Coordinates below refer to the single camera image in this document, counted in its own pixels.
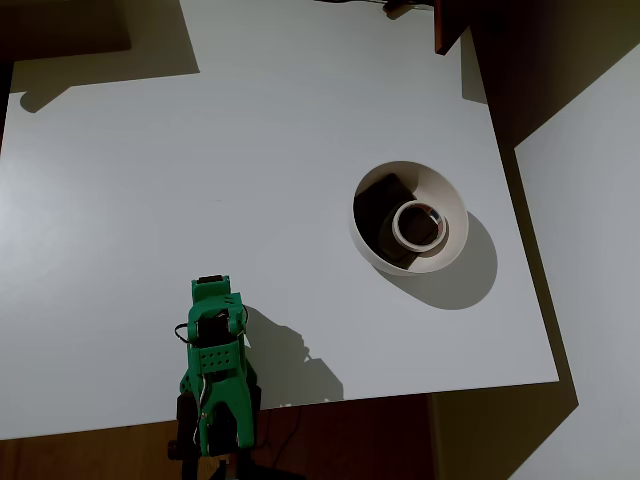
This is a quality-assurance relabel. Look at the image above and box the beige bowl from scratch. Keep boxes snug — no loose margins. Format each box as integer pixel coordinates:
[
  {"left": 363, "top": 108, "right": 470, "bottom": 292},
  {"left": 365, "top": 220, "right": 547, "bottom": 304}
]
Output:
[{"left": 348, "top": 160, "right": 470, "bottom": 277}]

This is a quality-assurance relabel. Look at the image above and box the white tape roll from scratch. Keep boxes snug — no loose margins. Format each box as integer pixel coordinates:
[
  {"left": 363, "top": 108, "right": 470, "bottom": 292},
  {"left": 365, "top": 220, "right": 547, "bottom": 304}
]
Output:
[{"left": 391, "top": 199, "right": 450, "bottom": 253}]

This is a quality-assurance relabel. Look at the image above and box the tan wooden block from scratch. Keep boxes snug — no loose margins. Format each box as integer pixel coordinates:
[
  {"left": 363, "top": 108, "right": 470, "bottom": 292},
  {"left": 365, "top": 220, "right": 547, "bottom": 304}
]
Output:
[{"left": 197, "top": 452, "right": 234, "bottom": 480}]

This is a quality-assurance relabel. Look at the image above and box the dark brown cabinet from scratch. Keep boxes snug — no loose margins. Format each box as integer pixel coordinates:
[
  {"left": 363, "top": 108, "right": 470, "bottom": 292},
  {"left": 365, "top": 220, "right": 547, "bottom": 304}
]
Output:
[{"left": 0, "top": 0, "right": 133, "bottom": 62}]

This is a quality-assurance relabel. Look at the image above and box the reddish brown wooden board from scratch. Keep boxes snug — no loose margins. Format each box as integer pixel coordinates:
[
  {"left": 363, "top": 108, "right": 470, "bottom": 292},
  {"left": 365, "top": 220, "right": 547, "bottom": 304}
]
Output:
[{"left": 433, "top": 0, "right": 474, "bottom": 56}]

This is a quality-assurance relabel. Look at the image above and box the black cable under table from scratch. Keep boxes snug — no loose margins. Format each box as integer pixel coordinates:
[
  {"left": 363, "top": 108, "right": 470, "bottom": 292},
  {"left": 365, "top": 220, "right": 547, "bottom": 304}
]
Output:
[{"left": 269, "top": 405, "right": 303, "bottom": 467}]

